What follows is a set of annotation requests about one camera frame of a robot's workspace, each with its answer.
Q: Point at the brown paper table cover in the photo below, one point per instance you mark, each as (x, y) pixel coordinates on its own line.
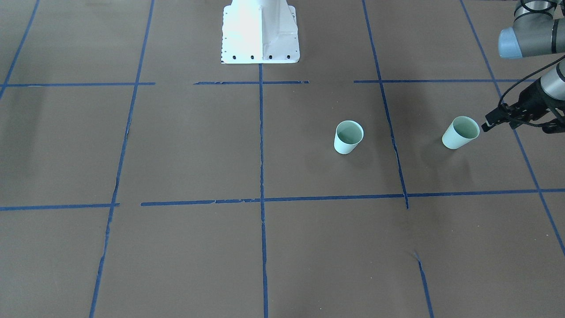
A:
(143, 178)

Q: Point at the mint green cup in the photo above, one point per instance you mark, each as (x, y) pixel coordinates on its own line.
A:
(461, 131)
(348, 134)

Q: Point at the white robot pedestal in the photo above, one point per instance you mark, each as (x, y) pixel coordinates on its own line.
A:
(259, 31)

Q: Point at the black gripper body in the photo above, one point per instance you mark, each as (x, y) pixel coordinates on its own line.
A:
(533, 99)

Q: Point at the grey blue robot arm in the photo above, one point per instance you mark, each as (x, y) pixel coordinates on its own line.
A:
(535, 32)

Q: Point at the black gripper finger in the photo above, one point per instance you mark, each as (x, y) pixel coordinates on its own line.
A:
(494, 118)

